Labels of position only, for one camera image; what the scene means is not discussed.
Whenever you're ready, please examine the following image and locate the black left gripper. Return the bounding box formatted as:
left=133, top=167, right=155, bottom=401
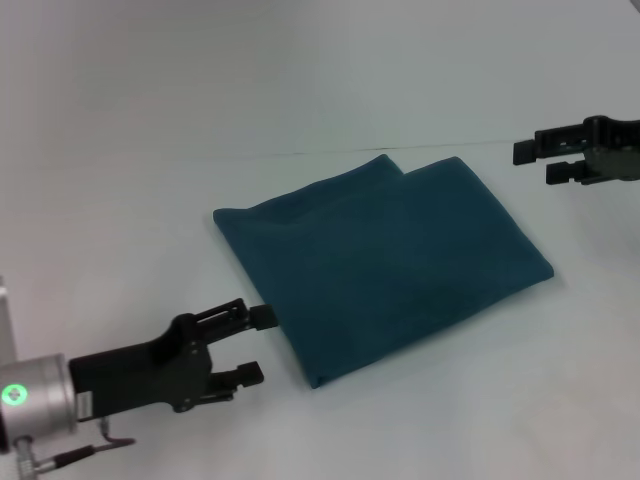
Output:
left=67, top=297, right=279, bottom=416

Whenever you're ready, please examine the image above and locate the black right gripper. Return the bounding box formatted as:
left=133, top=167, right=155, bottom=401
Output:
left=512, top=115, right=640, bottom=187

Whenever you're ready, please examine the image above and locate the dark red left gripper cable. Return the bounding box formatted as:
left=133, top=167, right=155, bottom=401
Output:
left=13, top=416, right=138, bottom=474

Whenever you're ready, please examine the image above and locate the teal blue t-shirt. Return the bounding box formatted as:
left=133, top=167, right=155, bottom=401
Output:
left=212, top=153, right=555, bottom=392

